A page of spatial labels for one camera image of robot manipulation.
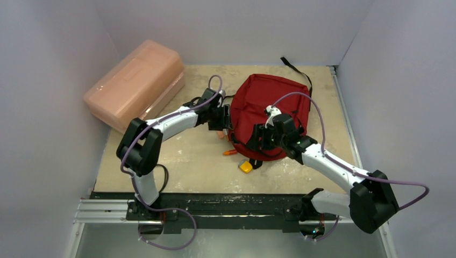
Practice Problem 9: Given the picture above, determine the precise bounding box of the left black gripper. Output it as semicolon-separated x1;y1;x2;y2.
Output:
207;104;232;131

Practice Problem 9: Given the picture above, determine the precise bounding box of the red backpack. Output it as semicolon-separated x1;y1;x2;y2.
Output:
225;56;313;172

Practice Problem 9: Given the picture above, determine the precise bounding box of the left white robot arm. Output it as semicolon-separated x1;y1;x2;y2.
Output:
116;88;227;220

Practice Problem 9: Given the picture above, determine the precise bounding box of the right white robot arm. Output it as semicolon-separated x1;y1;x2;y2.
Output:
250;114;400;233

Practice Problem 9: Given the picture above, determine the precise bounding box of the red orange marker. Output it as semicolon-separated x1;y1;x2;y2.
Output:
223;149;238;156

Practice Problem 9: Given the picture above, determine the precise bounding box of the yellow grey eraser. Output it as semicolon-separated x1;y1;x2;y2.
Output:
238;159;253;174

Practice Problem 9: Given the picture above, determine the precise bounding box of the pink translucent storage box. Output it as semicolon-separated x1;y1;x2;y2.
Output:
83;40;185;133

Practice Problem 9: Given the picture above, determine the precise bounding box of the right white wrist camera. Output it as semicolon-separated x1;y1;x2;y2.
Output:
265;105;282;128

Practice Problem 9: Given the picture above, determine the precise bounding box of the black coiled cable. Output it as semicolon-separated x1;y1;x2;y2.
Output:
156;163;169;193

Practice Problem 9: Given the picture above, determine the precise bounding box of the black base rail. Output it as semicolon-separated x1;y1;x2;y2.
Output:
90;192;336;235

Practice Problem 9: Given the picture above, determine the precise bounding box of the aluminium frame rail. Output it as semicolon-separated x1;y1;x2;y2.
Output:
67;66;398;258

